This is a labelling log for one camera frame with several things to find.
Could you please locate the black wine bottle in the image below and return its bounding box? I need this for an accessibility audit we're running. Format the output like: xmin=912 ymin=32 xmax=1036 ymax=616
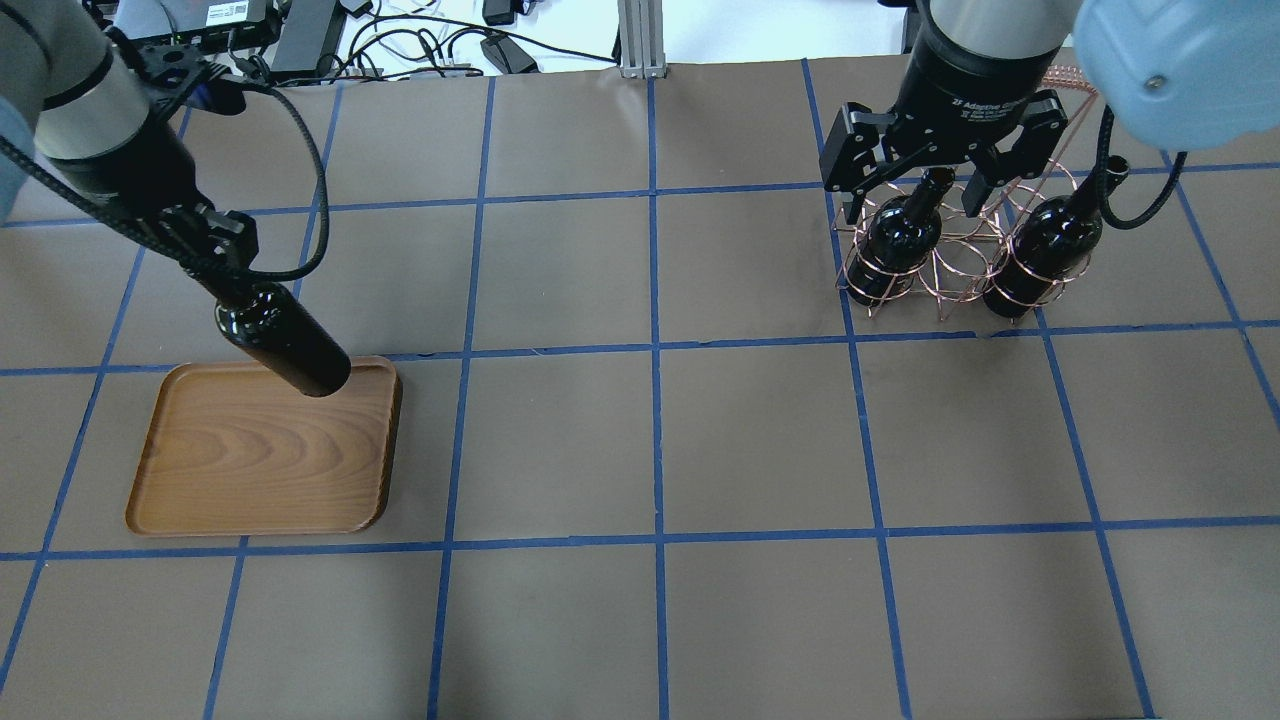
xmin=846 ymin=167 xmax=955 ymax=307
xmin=982 ymin=155 xmax=1130 ymax=320
xmin=214 ymin=282 xmax=351 ymax=397

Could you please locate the black braided cable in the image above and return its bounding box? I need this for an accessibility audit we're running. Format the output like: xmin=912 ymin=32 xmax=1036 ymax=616
xmin=1094 ymin=105 xmax=1189 ymax=233
xmin=0 ymin=79 xmax=332 ymax=301

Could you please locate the black braided right cable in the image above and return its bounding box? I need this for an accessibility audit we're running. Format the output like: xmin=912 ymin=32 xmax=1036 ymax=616
xmin=1094 ymin=105 xmax=1189 ymax=233

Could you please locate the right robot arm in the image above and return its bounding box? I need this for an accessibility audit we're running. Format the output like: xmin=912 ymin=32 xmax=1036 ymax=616
xmin=819 ymin=1 xmax=1279 ymax=217

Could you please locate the black braided left cable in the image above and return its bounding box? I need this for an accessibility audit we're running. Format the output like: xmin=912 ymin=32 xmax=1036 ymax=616
xmin=0 ymin=79 xmax=332 ymax=301

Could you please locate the aluminium frame post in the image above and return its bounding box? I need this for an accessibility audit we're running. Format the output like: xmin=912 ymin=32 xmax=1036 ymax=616
xmin=617 ymin=0 xmax=669 ymax=79

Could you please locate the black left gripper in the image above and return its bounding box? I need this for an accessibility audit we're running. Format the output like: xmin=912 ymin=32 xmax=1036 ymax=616
xmin=45 ymin=45 xmax=261 ymax=301

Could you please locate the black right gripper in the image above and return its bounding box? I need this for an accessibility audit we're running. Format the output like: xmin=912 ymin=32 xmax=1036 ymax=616
xmin=819 ymin=15 xmax=1071 ymax=229

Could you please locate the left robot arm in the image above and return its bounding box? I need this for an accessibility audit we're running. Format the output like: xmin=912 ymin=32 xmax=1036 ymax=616
xmin=3 ymin=1 xmax=257 ymax=304

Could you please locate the copper wire wine basket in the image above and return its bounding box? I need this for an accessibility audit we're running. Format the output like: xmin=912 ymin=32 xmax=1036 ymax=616
xmin=831 ymin=64 xmax=1100 ymax=322

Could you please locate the wooden tray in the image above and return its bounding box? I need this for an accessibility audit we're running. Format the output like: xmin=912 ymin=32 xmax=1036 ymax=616
xmin=124 ymin=356 xmax=402 ymax=538

